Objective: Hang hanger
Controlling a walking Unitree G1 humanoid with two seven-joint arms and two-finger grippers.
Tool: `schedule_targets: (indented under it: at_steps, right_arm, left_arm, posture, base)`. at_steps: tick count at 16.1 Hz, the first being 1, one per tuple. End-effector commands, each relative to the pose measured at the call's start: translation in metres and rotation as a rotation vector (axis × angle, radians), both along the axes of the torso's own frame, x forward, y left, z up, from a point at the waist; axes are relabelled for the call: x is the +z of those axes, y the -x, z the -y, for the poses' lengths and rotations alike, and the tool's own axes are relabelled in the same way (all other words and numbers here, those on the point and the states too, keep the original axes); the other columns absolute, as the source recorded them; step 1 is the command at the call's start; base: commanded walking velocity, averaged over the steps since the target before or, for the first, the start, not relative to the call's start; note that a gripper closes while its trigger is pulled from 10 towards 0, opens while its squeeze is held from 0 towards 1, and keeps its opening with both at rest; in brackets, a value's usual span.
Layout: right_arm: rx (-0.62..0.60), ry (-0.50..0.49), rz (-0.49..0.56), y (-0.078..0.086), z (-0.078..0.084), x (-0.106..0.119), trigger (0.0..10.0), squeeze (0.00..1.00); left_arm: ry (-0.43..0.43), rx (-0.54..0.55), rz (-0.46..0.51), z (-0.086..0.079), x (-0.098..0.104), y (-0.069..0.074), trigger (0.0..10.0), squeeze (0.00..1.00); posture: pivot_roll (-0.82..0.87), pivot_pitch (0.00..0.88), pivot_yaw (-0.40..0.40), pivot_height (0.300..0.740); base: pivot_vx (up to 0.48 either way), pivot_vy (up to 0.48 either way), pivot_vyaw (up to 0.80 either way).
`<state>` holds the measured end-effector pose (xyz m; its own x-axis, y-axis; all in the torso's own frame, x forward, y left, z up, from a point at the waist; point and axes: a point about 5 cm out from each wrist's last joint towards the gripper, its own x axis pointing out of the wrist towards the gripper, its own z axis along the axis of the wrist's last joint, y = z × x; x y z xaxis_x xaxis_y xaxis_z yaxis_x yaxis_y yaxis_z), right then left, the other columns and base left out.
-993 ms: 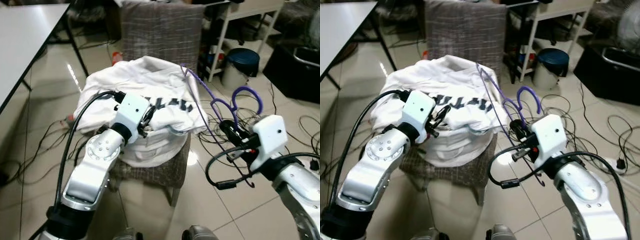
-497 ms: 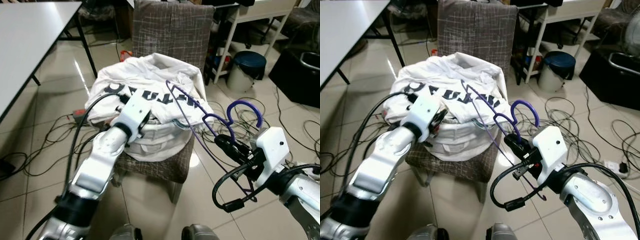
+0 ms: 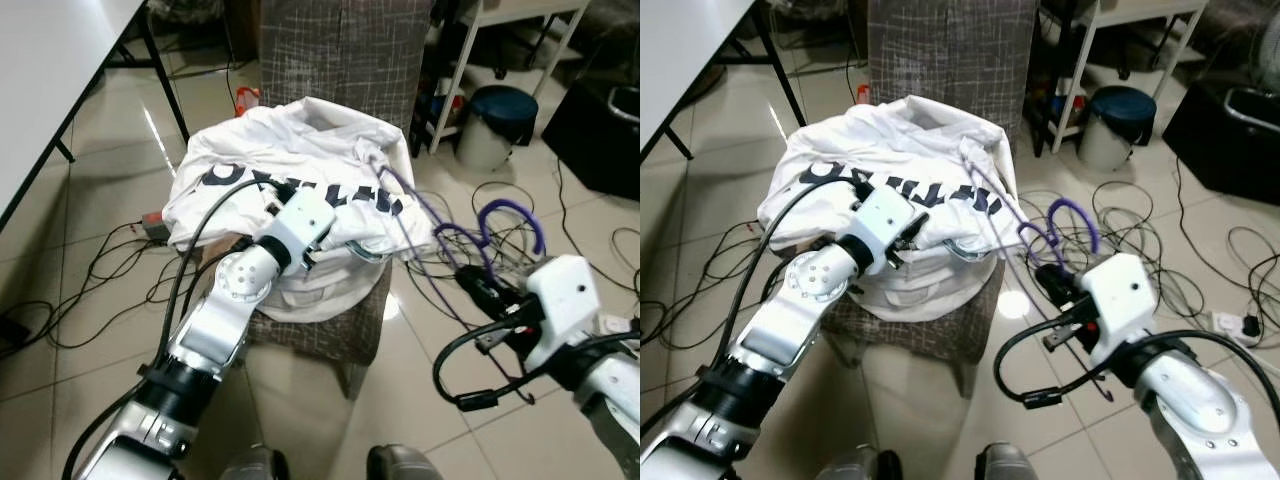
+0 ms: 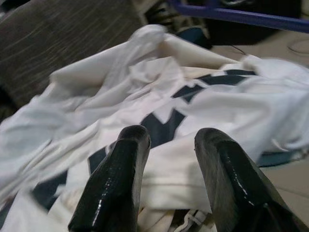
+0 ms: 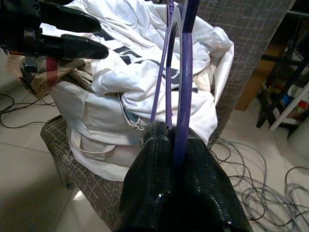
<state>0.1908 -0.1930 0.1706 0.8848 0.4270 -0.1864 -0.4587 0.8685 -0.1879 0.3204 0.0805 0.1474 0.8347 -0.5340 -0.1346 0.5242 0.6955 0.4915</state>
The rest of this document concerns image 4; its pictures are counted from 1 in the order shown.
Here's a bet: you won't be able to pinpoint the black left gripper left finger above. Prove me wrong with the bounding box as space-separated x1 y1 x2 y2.
68 125 152 232

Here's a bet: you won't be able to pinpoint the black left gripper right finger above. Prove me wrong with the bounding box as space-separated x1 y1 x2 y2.
194 128 304 232

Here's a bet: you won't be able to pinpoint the white T-shirt black letters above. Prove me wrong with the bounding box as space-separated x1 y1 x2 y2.
0 24 309 232

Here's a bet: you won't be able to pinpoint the purple clothes hanger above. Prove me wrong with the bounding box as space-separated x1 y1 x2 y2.
168 0 309 31

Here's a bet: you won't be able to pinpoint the navy lid trash bin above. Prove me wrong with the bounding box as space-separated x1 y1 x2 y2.
177 26 210 50

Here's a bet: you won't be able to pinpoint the brown plaid chair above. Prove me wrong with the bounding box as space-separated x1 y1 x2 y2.
0 0 145 114

